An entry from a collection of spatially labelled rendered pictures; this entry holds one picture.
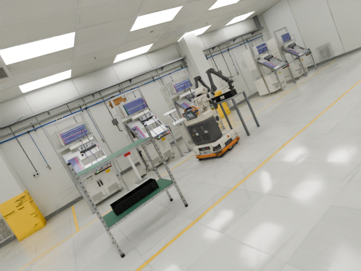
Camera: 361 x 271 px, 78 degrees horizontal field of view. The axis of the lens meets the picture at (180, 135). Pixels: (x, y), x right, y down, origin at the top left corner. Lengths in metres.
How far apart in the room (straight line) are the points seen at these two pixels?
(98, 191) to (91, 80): 3.29
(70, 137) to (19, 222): 2.23
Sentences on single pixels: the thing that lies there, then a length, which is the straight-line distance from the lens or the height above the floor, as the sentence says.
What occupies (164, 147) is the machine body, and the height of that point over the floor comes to 0.35.
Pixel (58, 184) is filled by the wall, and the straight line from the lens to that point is 6.54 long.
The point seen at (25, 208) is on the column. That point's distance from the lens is 6.11.
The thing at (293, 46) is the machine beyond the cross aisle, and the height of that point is 1.12.
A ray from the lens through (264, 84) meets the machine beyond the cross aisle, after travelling 8.33.
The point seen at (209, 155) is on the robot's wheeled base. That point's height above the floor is 0.10.
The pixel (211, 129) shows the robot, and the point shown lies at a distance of 3.80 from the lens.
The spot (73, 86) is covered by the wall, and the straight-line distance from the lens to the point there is 6.81.
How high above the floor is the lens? 1.17
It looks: 8 degrees down
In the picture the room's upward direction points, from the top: 26 degrees counter-clockwise
